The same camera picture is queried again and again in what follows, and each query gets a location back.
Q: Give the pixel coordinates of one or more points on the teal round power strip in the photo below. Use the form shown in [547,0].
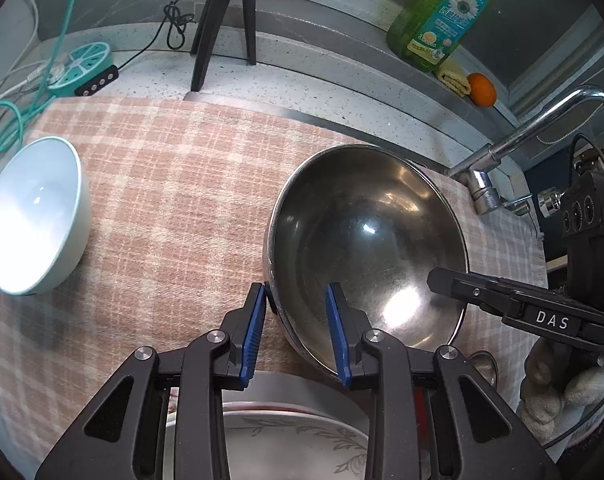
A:
[82,60]

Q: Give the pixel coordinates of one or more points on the light blue bowl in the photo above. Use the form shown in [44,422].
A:
[27,215]

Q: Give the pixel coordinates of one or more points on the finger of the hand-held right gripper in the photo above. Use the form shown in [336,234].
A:
[462,285]

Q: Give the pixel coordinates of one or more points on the white patterned plate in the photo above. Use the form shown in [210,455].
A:
[292,385]

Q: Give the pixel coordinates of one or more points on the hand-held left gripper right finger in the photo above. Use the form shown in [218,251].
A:
[339,335]

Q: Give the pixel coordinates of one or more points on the white leaf print plate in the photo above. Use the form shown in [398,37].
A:
[282,450]

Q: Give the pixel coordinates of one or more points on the chrome sink knob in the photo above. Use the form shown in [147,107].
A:
[549,201]

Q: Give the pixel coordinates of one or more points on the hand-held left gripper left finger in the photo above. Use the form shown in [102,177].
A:
[252,335]

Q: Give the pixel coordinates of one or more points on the orange fruit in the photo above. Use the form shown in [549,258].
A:
[482,89]

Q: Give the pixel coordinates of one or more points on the stainless steel bowl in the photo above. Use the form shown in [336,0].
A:
[362,240]

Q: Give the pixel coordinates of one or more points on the person's right hand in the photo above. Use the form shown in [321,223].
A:
[537,400]

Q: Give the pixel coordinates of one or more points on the chrome kitchen faucet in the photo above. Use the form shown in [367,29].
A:
[487,195]

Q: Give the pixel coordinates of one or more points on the green dish soap bottle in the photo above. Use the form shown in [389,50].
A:
[432,25]

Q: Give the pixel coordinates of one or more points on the yellow dish cloth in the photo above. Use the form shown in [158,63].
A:
[454,77]

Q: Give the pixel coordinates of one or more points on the small steel cup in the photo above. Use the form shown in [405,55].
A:
[484,362]

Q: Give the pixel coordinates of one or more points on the black tripod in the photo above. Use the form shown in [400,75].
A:
[204,45]

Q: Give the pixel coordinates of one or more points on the beige plaid cloth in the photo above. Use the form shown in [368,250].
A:
[182,185]

